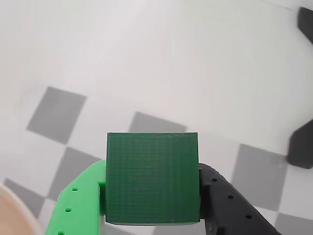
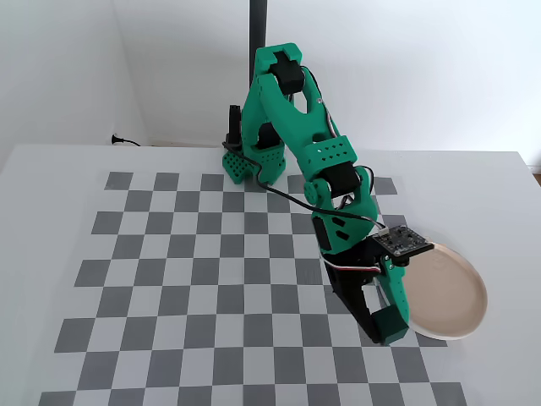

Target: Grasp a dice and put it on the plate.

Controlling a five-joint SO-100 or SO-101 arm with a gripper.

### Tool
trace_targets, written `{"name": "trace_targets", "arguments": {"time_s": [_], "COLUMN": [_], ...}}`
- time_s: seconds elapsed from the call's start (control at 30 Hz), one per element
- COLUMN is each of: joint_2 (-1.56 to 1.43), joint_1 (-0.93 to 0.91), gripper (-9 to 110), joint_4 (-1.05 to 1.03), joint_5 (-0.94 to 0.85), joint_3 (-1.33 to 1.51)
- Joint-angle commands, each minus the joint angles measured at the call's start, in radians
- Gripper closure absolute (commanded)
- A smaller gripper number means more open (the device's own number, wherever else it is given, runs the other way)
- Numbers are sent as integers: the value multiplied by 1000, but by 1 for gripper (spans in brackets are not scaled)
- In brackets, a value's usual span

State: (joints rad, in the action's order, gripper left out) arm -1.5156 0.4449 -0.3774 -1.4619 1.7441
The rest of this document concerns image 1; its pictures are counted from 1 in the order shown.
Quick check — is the dark green dice cube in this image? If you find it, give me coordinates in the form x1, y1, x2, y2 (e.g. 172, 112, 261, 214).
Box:
104, 132, 201, 226

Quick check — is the grey white checkerboard mat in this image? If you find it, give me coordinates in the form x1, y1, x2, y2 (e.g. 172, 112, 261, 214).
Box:
0, 85, 313, 235

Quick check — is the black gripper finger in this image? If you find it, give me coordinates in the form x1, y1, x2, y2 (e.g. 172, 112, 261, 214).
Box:
198, 163, 282, 235

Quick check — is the black angular table clamp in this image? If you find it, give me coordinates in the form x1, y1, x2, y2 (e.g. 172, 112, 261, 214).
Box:
286, 6, 313, 170

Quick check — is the beige round plate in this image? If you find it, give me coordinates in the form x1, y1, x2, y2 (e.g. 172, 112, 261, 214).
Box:
0, 185, 44, 235

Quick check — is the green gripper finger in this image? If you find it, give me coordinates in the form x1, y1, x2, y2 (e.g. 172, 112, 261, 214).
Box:
45, 159, 108, 235

